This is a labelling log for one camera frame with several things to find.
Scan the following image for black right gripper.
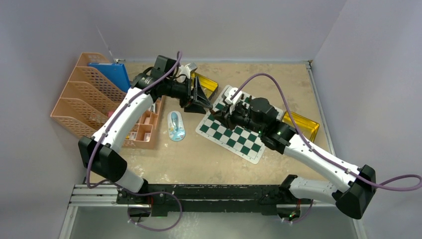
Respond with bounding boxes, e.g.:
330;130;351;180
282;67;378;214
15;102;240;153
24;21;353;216
213;100;265;134

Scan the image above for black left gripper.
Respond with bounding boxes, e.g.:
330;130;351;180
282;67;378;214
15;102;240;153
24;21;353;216
164;76;212;113

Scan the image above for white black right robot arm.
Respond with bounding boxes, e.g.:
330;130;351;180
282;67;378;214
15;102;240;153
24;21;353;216
210;98;376;220

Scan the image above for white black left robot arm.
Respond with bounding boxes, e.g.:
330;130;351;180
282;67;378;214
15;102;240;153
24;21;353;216
78;51;212;204

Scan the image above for gold tin with light pieces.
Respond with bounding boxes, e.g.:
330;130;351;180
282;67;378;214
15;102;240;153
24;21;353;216
191;72;218;100

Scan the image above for green white chess board mat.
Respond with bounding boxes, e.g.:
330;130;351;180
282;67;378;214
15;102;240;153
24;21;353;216
195;85;284;165

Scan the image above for gold tin with dark pieces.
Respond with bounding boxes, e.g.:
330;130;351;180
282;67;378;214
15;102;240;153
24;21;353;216
291;112;320;142

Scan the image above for light blue round item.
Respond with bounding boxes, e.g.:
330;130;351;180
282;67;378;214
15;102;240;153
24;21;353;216
167;111;186;142

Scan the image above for small orange plastic box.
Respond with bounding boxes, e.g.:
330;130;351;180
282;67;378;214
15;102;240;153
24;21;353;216
123;97;165;149

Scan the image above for blue folder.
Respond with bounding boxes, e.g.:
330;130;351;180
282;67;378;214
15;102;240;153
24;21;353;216
88;62;131;93

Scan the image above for orange plastic file rack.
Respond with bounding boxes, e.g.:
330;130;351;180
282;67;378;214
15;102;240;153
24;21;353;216
51;52;125;138

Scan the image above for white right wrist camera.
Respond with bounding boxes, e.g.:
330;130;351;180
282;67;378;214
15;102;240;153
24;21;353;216
223;87;243;114

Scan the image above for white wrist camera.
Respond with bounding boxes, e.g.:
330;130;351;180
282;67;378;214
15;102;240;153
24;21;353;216
223;87;243;114
178;63;198;82

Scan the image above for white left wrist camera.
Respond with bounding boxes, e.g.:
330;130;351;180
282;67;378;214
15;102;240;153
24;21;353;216
178;63;198;82

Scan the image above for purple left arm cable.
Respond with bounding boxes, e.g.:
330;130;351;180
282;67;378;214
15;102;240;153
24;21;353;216
86;50;184;232

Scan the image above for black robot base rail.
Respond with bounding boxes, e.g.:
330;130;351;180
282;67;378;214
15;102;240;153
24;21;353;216
116;184;311;217

